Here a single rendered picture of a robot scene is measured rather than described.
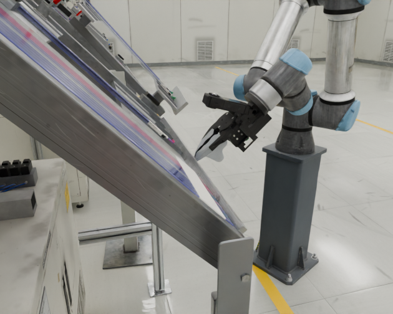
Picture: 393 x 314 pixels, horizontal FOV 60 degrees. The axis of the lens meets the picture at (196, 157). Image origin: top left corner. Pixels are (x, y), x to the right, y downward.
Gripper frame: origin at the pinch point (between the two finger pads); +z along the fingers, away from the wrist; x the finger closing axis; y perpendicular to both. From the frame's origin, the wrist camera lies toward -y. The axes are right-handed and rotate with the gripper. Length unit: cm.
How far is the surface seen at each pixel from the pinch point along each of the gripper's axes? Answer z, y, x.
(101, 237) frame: 48, 12, 33
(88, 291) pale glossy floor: 74, 28, 40
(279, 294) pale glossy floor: 21, 79, 18
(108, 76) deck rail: 2.6, -24.2, 30.0
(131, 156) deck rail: 2.2, -24.4, -38.0
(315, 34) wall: -392, 377, 771
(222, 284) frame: 7.1, -4.2, -42.4
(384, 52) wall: -445, 482, 639
